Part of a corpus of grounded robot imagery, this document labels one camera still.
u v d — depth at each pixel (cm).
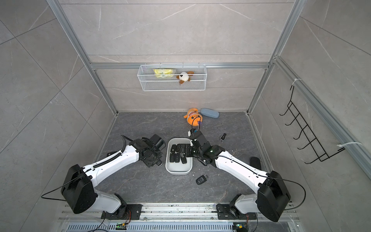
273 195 40
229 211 65
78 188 41
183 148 70
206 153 58
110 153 95
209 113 115
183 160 92
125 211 69
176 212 75
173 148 95
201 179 84
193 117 106
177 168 87
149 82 98
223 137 102
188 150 70
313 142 63
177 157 93
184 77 86
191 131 73
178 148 100
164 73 84
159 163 81
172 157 92
